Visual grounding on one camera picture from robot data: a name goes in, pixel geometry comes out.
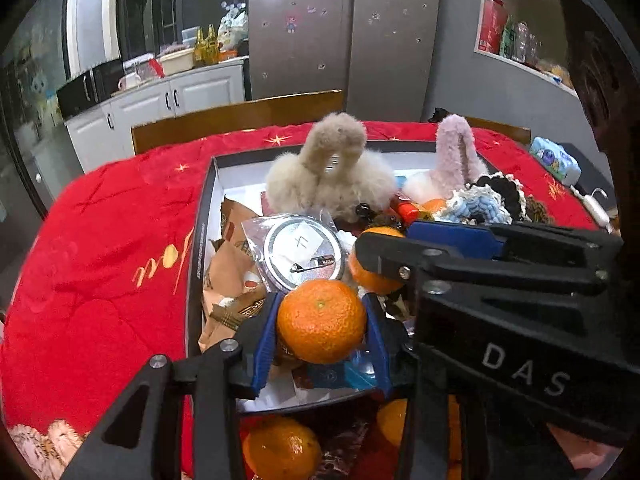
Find black crochet scrunchie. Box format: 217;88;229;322
475;172;524;197

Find narrow wooden chair back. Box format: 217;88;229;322
464;116;532;147

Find beige fluffy earmuffs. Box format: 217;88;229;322
264;112;399;222

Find blue tissue pack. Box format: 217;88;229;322
529;135;582;187

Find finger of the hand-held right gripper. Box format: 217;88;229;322
406;220;624;273
355;231;609;297

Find blue and white crochet piece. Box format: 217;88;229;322
434;182;527;226

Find beige plastic basin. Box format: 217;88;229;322
157;50;195;75

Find red carton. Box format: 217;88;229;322
477;0;507;56

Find green packet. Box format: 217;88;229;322
499;14;517;59

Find silver refrigerator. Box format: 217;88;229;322
247;0;444;122

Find white wall shelf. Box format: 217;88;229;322
473;0;583;97

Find white charger cable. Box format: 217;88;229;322
570;187;614;235

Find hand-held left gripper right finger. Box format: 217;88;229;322
362;292;481;480

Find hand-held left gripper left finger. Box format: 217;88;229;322
62;292;280;480

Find red quilted blanket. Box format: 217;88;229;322
0;120;601;480

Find clear plastic food bag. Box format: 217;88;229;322
217;7;250;54

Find round silver tin in bag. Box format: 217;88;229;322
241;211;352;295

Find wide wooden chair back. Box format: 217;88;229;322
130;89;347;157

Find black microwave oven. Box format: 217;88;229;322
55;58;126;122

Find black-edged white cardboard box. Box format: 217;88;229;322
186;139;501;413

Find pink fluffy earmuffs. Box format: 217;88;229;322
401;114;489;207

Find orange mandarin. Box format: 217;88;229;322
348;226;407;295
276;279;367;365
242;416;322;480
376;394;463;463

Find white kitchen cabinet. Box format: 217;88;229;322
62;56;249;173

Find red orange tube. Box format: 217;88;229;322
389;194;422;224

